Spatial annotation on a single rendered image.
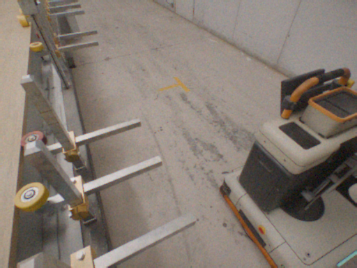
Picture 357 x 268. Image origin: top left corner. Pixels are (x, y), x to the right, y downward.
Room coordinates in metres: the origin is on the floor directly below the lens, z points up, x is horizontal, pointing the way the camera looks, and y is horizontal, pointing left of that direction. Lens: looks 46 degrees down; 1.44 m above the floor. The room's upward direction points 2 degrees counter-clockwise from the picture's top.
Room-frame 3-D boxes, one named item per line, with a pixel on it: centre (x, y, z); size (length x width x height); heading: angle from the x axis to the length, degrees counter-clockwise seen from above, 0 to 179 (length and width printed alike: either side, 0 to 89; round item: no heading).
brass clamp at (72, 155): (0.54, 0.42, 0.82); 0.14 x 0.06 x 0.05; 24
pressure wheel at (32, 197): (0.29, 0.42, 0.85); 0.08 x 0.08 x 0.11
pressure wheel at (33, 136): (0.52, 0.52, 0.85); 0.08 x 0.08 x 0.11
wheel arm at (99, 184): (0.37, 0.24, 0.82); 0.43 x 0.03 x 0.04; 114
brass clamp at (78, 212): (0.31, 0.32, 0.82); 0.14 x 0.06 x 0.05; 24
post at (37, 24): (1.20, 0.71, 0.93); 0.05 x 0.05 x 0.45; 24
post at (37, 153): (0.29, 0.31, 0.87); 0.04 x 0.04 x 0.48; 24
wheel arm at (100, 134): (0.60, 0.34, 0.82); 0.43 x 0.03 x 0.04; 114
